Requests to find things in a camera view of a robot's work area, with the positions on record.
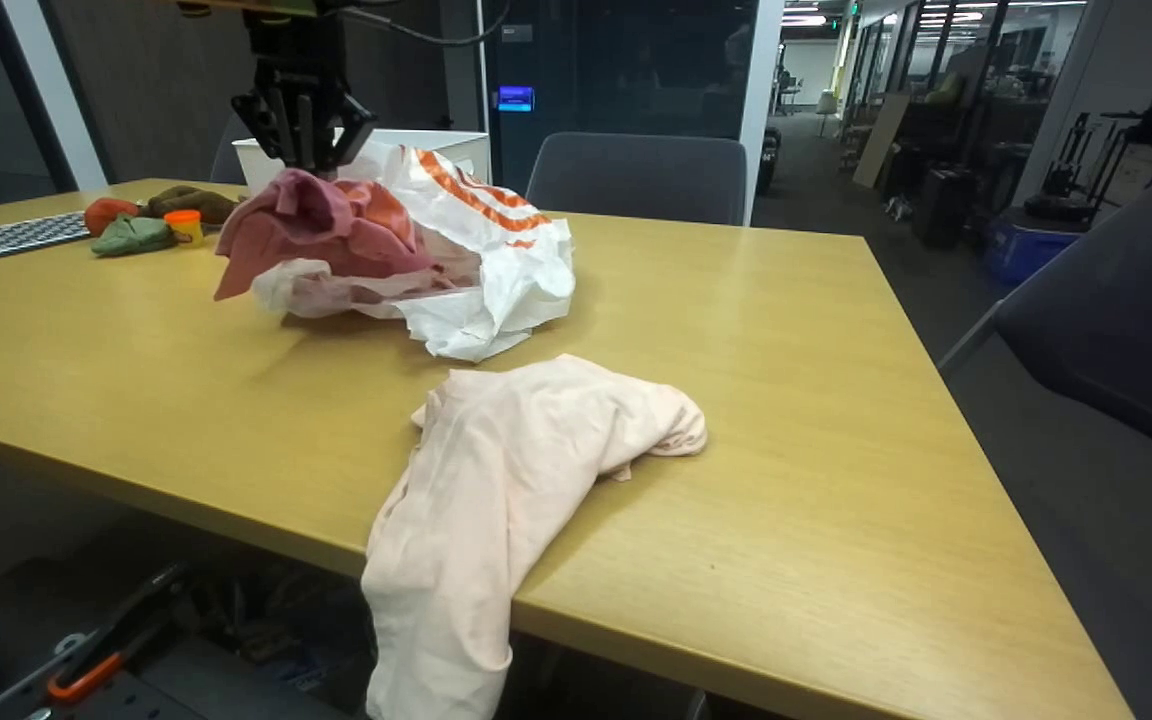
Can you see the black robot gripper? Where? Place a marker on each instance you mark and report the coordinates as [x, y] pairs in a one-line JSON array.
[[296, 59]]

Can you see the pink orange printed shirt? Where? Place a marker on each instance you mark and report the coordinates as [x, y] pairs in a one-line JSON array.
[[353, 227]]

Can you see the white orange plastic bag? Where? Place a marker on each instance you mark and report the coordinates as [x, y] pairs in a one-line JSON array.
[[508, 264]]

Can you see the pale peach garment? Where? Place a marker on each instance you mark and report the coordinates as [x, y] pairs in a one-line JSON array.
[[503, 466]]

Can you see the white storage box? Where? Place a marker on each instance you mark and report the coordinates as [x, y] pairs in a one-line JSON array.
[[466, 151]]

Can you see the brown plush toy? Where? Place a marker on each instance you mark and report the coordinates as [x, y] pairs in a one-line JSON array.
[[214, 211]]

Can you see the small orange toy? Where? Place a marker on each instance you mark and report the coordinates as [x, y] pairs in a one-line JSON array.
[[185, 227]]

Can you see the green plush toy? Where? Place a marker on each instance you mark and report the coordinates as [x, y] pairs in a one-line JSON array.
[[128, 239]]

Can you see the orange plush toy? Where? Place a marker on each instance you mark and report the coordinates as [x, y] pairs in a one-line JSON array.
[[110, 211]]

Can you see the white computer keyboard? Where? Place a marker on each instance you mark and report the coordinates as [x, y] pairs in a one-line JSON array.
[[41, 234]]

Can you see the grey office chair centre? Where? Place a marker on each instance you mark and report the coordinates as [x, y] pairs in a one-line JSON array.
[[631, 172]]

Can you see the black orange tool under table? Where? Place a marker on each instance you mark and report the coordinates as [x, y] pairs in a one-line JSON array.
[[96, 672]]

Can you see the blue bin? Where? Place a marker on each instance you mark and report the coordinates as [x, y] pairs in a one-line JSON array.
[[1021, 248]]

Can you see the dark grey chair right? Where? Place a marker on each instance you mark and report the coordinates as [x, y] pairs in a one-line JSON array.
[[1083, 329]]

